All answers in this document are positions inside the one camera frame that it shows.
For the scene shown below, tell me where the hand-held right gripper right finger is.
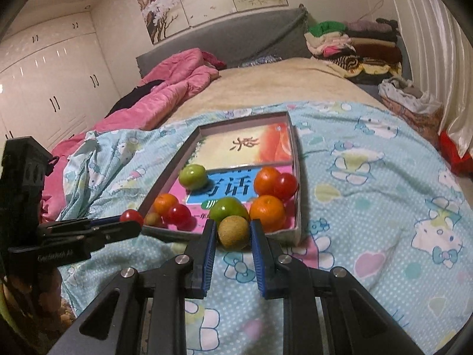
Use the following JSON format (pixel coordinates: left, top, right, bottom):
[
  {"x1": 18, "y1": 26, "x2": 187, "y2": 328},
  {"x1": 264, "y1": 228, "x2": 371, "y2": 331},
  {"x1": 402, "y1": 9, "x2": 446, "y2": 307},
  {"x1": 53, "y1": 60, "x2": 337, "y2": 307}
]
[{"x1": 249, "y1": 219, "x2": 425, "y2": 355}]

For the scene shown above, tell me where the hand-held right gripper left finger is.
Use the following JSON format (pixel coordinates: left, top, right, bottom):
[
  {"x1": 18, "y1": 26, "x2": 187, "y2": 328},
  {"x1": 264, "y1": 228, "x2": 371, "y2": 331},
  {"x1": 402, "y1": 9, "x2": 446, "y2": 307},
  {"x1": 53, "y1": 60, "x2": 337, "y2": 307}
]
[{"x1": 48, "y1": 219, "x2": 218, "y2": 355}]

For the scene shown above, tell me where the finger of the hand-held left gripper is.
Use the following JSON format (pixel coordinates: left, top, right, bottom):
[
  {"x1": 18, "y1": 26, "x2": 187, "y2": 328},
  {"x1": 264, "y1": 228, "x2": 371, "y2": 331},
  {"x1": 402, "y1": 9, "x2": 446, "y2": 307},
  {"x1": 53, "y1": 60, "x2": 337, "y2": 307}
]
[
  {"x1": 37, "y1": 217, "x2": 123, "y2": 230},
  {"x1": 35, "y1": 223, "x2": 143, "y2": 252}
]

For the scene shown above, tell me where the shallow cardboard box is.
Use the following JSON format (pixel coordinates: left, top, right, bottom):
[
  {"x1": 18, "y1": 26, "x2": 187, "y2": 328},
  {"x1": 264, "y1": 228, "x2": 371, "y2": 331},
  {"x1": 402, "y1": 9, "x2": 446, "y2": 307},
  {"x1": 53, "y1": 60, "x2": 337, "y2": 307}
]
[{"x1": 137, "y1": 111, "x2": 309, "y2": 246}]

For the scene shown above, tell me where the red cherry tomato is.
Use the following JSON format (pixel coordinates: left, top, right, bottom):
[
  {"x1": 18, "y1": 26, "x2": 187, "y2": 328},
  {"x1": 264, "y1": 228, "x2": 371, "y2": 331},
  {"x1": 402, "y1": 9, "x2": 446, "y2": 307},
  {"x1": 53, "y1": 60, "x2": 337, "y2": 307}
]
[
  {"x1": 163, "y1": 203, "x2": 193, "y2": 227},
  {"x1": 273, "y1": 173, "x2": 299, "y2": 201},
  {"x1": 119, "y1": 209, "x2": 144, "y2": 226}
]

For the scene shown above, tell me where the large orange mandarin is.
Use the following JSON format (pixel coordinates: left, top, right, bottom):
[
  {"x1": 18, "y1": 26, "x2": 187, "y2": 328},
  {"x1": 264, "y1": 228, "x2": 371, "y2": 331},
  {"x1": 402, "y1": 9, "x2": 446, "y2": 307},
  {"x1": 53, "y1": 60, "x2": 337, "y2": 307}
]
[{"x1": 249, "y1": 194, "x2": 288, "y2": 232}]

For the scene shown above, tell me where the large green jujube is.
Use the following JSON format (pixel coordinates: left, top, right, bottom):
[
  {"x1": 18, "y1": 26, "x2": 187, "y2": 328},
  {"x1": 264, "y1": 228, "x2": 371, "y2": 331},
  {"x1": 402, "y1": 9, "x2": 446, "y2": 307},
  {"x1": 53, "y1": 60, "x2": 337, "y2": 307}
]
[{"x1": 209, "y1": 197, "x2": 251, "y2": 224}]

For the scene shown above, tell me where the small orange mandarin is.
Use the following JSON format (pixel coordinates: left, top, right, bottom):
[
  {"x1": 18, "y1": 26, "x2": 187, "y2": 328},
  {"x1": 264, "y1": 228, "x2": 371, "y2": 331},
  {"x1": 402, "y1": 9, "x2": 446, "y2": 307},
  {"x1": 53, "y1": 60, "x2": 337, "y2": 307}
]
[{"x1": 153, "y1": 193, "x2": 180, "y2": 217}]

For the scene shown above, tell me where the medium orange mandarin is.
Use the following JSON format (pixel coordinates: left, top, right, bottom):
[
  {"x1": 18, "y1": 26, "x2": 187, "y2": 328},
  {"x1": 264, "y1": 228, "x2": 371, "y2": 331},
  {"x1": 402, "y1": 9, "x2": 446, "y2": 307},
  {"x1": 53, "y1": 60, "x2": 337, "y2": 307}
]
[{"x1": 254, "y1": 167, "x2": 282, "y2": 196}]

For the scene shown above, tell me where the small green jujube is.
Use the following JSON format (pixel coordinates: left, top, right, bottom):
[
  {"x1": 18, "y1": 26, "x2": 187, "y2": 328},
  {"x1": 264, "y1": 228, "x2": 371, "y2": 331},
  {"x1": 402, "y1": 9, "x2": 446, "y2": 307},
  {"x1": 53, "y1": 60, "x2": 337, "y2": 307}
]
[{"x1": 179, "y1": 164, "x2": 208, "y2": 189}]

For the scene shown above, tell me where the pink exercise book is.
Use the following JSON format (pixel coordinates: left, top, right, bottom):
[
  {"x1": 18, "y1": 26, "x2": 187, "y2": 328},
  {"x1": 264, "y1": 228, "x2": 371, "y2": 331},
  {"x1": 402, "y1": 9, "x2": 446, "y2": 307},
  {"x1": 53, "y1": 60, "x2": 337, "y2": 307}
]
[{"x1": 166, "y1": 164, "x2": 296, "y2": 232}]

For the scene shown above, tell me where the cream and peach book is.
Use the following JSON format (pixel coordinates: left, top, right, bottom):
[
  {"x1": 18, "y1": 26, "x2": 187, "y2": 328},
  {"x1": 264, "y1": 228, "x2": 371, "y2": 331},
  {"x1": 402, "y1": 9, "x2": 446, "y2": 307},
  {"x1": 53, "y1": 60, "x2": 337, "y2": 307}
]
[{"x1": 192, "y1": 122, "x2": 294, "y2": 169}]

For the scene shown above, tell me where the white wardrobe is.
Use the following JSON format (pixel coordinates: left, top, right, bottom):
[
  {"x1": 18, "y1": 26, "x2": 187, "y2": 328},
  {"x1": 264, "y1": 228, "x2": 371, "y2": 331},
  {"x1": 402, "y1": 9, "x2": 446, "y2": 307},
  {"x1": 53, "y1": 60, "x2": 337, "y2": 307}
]
[{"x1": 0, "y1": 9, "x2": 124, "y2": 152}]

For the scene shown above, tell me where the light blue cartoon blanket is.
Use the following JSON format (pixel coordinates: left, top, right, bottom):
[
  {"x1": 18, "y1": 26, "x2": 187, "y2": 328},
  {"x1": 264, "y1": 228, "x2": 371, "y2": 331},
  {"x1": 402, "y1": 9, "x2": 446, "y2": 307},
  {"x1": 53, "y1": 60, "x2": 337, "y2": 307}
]
[{"x1": 55, "y1": 101, "x2": 473, "y2": 355}]

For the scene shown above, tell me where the black garment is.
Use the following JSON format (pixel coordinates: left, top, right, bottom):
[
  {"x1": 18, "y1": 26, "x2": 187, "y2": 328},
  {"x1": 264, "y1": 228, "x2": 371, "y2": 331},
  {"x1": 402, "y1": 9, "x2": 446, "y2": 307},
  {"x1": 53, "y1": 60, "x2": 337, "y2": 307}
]
[{"x1": 107, "y1": 79, "x2": 167, "y2": 117}]

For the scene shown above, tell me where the pink quilt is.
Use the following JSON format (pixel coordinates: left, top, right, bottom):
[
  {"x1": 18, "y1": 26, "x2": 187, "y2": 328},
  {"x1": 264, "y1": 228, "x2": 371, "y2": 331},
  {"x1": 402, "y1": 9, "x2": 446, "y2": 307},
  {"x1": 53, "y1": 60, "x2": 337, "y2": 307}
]
[{"x1": 41, "y1": 48, "x2": 222, "y2": 222}]

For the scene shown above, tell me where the beige bed blanket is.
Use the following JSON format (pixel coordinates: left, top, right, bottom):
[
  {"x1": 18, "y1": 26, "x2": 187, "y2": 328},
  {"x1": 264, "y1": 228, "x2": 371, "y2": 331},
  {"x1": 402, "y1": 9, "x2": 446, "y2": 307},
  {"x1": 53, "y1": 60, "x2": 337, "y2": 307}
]
[{"x1": 163, "y1": 57, "x2": 388, "y2": 126}]

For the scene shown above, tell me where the blue patterned cloth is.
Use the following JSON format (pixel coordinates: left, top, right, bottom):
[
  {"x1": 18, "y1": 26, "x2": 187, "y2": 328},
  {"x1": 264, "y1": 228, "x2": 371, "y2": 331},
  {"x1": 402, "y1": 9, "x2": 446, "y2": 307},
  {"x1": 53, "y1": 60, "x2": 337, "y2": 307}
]
[{"x1": 242, "y1": 56, "x2": 283, "y2": 68}]

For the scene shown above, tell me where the patterned bag with white liner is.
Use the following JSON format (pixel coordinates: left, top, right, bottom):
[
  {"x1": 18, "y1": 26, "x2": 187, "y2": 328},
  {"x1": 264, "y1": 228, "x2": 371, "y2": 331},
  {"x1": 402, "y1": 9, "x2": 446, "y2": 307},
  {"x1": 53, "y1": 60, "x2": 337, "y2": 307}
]
[{"x1": 378, "y1": 78, "x2": 445, "y2": 139}]

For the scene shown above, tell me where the grey headboard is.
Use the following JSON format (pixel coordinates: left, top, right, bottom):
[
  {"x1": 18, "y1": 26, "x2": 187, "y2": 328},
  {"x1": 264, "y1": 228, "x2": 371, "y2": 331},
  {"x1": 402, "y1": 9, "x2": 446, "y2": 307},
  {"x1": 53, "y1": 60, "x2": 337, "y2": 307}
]
[{"x1": 136, "y1": 5, "x2": 318, "y2": 80}]

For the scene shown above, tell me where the red plastic bag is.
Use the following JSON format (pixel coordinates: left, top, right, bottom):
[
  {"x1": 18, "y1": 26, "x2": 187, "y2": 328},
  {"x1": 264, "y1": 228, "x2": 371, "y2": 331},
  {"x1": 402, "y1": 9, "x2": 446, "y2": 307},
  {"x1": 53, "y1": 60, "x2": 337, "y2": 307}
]
[{"x1": 439, "y1": 130, "x2": 473, "y2": 176}]

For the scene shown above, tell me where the pile of folded clothes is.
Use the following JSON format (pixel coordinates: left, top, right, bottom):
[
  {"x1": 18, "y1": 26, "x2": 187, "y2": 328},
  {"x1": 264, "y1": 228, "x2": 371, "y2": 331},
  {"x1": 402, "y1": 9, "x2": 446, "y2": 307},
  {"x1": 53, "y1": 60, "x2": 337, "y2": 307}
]
[{"x1": 304, "y1": 18, "x2": 405, "y2": 84}]

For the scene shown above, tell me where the cream satin curtain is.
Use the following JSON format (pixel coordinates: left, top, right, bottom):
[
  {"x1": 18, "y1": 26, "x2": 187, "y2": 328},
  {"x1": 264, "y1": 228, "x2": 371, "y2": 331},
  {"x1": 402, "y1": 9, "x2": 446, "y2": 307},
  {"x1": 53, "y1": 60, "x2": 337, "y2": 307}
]
[{"x1": 384, "y1": 0, "x2": 473, "y2": 163}]

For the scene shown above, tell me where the blossom wall mural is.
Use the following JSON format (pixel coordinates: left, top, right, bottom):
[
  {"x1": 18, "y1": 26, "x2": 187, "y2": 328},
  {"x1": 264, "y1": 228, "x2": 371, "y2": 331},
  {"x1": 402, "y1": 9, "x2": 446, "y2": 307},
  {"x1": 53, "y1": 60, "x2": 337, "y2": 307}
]
[{"x1": 127, "y1": 0, "x2": 289, "y2": 46}]

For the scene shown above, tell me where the thin wall wire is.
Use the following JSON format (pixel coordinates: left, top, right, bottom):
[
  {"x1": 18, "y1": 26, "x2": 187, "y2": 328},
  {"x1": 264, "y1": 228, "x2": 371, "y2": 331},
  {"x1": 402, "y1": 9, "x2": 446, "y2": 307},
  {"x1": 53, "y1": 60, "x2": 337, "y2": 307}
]
[{"x1": 355, "y1": 0, "x2": 390, "y2": 25}]

